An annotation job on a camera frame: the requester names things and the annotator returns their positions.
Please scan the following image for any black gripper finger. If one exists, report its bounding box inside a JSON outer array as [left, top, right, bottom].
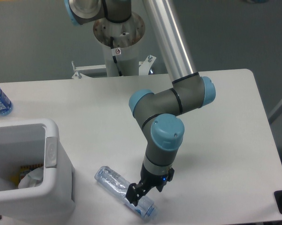
[[126, 183, 145, 206], [156, 168, 175, 192]]

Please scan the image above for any white paper wrapper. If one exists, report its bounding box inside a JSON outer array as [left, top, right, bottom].
[[18, 166, 44, 189]]

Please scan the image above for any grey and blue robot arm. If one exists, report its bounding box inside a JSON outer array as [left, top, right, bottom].
[[64, 0, 216, 205]]

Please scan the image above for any black cable on pedestal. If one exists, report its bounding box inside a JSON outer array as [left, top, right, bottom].
[[109, 36, 123, 76]]

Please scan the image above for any white mounting bracket right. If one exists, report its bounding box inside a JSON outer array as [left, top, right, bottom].
[[139, 55, 157, 75]]

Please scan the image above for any crushed clear plastic bottle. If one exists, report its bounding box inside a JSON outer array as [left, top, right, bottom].
[[94, 166, 158, 221]]

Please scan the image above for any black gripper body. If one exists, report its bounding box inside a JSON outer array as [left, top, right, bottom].
[[139, 165, 161, 194]]

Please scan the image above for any colourful snack wrapper in bin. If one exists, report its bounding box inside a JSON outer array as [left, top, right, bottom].
[[10, 164, 43, 188]]

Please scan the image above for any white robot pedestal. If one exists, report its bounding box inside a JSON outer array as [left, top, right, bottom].
[[93, 12, 145, 77]]

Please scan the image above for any white trash can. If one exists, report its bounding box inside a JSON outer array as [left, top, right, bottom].
[[0, 119, 75, 224]]

